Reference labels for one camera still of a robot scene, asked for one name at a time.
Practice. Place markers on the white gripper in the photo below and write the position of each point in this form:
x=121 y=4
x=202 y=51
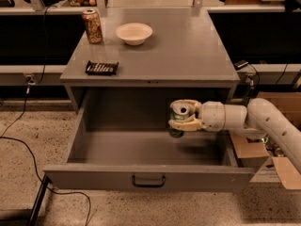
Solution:
x=212 y=116

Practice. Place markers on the green soda can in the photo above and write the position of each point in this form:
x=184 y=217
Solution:
x=178 y=112

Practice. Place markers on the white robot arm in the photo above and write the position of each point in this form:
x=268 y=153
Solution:
x=258 y=119

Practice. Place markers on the open grey top drawer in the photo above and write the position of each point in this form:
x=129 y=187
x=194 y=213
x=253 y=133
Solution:
x=121 y=132

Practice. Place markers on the brown soda can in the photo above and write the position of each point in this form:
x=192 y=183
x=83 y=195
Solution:
x=92 y=25

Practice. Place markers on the grey metal cabinet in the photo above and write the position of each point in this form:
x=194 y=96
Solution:
x=184 y=51

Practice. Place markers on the small black device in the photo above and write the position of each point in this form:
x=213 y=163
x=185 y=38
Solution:
x=240 y=65

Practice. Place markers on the cardboard box with cans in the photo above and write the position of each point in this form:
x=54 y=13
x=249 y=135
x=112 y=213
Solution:
x=261 y=155

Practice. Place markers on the white ceramic bowl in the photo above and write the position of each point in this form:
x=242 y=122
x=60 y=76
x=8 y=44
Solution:
x=134 y=33

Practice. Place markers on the black tray with items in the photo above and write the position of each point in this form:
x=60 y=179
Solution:
x=101 y=68

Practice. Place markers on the black metal floor leg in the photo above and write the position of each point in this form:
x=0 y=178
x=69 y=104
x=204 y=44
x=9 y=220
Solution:
x=38 y=201

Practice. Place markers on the black drawer handle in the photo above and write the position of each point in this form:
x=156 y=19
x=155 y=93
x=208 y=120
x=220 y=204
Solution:
x=142 y=182

